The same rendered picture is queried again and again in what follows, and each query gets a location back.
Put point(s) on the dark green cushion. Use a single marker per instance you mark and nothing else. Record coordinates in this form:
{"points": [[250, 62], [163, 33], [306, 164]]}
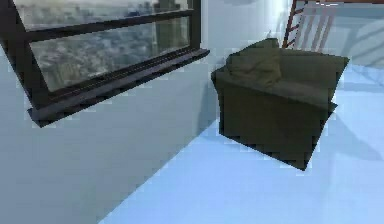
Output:
{"points": [[255, 65]]}

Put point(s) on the dark green armchair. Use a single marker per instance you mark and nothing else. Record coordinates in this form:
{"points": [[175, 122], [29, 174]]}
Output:
{"points": [[276, 116]]}

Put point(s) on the black framed window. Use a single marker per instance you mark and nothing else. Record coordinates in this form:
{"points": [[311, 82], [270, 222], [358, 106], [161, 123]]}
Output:
{"points": [[110, 90]]}

